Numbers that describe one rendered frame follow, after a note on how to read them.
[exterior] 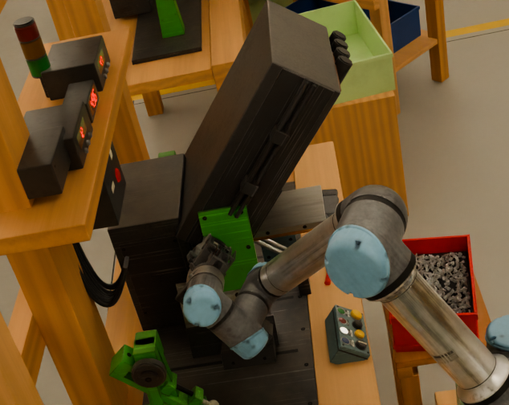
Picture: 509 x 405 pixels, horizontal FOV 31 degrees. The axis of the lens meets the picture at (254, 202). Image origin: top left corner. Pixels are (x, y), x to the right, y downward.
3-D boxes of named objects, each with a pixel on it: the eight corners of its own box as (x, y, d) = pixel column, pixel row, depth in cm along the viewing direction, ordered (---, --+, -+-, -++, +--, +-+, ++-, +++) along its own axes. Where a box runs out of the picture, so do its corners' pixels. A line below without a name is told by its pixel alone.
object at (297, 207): (322, 194, 238) (320, 184, 236) (327, 230, 225) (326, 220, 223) (178, 218, 242) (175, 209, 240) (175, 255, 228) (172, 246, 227)
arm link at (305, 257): (388, 149, 167) (238, 263, 200) (372, 184, 159) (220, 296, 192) (432, 190, 169) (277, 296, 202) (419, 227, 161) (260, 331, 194)
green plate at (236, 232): (263, 271, 224) (247, 193, 218) (262, 285, 217) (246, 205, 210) (217, 279, 226) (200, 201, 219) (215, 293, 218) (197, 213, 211)
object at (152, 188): (213, 251, 261) (185, 152, 242) (210, 321, 236) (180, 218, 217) (151, 261, 262) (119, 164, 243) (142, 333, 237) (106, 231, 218)
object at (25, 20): (42, 32, 209) (35, 14, 207) (38, 41, 205) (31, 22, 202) (21, 36, 210) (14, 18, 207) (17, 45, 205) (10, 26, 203)
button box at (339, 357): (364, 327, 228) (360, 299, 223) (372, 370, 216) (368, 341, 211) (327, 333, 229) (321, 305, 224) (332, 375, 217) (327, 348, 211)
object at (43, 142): (74, 153, 186) (63, 124, 182) (63, 194, 174) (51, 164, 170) (41, 159, 187) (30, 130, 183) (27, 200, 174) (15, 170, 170)
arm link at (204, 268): (210, 311, 190) (177, 291, 188) (212, 301, 194) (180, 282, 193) (230, 284, 187) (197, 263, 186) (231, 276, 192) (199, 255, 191)
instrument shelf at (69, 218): (134, 40, 244) (130, 26, 241) (91, 241, 169) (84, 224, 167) (45, 57, 246) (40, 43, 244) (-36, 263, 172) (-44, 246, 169)
